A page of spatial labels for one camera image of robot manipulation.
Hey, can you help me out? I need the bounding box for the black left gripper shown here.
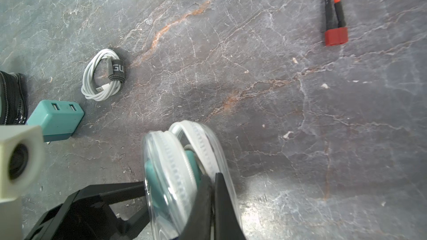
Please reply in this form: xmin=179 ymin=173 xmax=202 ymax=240
xmin=25 ymin=182 xmax=150 ymax=240

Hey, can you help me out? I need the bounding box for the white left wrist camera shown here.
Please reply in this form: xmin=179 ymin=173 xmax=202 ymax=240
xmin=1 ymin=125 xmax=44 ymax=240

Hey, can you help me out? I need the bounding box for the red black charger lead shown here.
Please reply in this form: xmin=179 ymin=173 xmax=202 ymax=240
xmin=324 ymin=0 xmax=349 ymax=46

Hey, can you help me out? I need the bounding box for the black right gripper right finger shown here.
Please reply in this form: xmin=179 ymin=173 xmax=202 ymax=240
xmin=214 ymin=173 xmax=246 ymax=240

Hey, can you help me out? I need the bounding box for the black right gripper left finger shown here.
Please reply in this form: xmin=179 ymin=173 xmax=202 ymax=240
xmin=180 ymin=175 xmax=212 ymax=240

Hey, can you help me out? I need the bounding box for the teal wall charger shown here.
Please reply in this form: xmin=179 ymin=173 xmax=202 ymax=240
xmin=144 ymin=150 xmax=201 ymax=213
xmin=26 ymin=100 xmax=85 ymax=142

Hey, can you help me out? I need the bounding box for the white coiled cable small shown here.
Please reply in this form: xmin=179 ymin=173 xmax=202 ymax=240
xmin=81 ymin=49 xmax=126 ymax=102

